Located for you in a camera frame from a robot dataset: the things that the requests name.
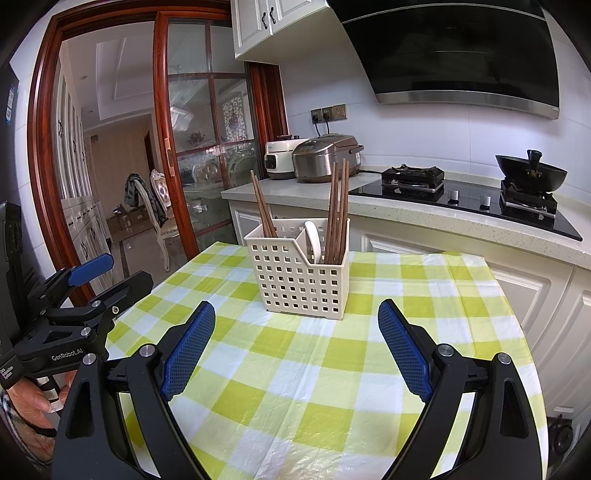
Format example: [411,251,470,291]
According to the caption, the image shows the brown metallic rice cooker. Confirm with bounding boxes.
[292,134,365,184]

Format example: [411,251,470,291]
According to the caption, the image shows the red wooden door frame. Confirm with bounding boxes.
[28,9,287,278]

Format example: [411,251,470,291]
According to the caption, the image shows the white hallway cabinets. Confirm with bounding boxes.
[54,69,114,264]

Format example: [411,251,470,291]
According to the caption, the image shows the black burner grate under wok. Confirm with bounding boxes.
[500,180,558,219]

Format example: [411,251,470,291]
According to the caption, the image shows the grey refrigerator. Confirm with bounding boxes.
[0,60,34,296]

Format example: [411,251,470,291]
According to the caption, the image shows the cardboard box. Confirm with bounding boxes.
[113,205,153,232]

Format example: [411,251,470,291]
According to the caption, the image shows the black range hood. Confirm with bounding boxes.
[330,0,561,121]

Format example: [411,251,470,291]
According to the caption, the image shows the person's left forearm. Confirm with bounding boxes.
[0,406,58,469]

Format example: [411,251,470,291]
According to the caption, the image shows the cream plastic utensil basket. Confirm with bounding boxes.
[243,217,351,321]

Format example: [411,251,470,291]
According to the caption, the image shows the green checkered tablecloth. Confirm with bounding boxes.
[111,242,543,480]

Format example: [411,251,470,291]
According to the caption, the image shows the white rice cooker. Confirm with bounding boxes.
[264,135,309,181]

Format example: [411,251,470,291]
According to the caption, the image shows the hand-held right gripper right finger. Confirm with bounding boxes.
[378,298,548,480]

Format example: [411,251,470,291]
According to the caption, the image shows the white ornate dining chair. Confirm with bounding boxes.
[147,170,185,272]

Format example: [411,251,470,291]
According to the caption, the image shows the black wok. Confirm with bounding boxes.
[495,149,568,192]

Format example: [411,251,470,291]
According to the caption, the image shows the dark garment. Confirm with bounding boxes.
[124,173,167,227]

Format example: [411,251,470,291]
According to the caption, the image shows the white ceramic spoon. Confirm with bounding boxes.
[304,220,327,265]

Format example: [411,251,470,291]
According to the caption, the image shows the bare black burner grate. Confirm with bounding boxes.
[381,164,445,192]

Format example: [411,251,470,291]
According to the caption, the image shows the red wood glass sliding door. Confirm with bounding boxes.
[154,11,287,259]

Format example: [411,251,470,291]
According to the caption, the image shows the black round object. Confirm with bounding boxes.
[547,406,578,460]

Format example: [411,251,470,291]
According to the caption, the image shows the black glass gas cooktop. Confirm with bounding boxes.
[344,173,583,241]

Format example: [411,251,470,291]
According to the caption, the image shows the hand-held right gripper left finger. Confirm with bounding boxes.
[53,300,217,480]

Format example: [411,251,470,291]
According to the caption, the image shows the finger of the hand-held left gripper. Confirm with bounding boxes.
[30,254,115,315]
[41,271,154,342]

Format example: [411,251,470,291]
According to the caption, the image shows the person's left hand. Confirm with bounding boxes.
[0,369,77,432]

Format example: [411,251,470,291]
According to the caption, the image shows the white upper kitchen cabinets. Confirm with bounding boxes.
[230,0,342,61]

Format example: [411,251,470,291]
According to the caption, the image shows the wall outlet panel with plugs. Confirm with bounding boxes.
[310,104,348,123]

